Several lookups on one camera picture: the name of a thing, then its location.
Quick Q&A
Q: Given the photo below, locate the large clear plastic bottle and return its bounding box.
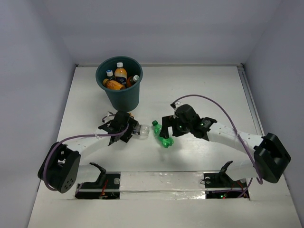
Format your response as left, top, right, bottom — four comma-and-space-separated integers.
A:
106, 70, 115, 81

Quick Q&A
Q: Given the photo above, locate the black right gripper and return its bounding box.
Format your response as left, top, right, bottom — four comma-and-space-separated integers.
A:
159, 114, 192, 139

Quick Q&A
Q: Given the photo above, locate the dark green plastic bin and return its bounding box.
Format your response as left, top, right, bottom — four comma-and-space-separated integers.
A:
95, 56, 143, 112

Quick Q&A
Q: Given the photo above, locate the clear bottle black label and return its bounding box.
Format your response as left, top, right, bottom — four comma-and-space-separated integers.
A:
133, 124, 150, 140

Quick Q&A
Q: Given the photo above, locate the green soda bottle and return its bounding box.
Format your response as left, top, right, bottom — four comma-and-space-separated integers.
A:
152, 120, 174, 148

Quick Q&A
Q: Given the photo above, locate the small orange juice bottle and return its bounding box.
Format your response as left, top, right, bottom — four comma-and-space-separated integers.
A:
103, 78, 125, 91

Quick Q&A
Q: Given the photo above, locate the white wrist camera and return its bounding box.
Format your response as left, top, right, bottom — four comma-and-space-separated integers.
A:
102, 112, 115, 123
170, 101, 183, 118

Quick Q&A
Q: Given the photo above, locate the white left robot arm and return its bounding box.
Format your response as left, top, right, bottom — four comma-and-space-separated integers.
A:
38, 111, 139, 194

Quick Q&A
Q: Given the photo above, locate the orange label tea bottle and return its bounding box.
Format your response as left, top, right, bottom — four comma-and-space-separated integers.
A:
126, 75, 140, 88

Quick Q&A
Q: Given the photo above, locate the yellow blue label bottle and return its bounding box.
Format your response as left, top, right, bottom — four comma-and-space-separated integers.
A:
114, 62, 127, 85

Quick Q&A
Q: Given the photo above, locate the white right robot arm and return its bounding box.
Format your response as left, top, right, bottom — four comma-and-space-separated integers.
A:
160, 104, 291, 186

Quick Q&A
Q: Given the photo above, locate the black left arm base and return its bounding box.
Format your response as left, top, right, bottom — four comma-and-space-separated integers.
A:
75, 162, 121, 200

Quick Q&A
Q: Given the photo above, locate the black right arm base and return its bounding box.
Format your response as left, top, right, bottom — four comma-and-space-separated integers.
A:
200, 161, 250, 199

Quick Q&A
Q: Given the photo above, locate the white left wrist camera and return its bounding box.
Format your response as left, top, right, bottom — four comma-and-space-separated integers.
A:
102, 112, 115, 123

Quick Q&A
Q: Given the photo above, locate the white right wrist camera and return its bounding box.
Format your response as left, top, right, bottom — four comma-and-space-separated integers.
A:
170, 101, 183, 118

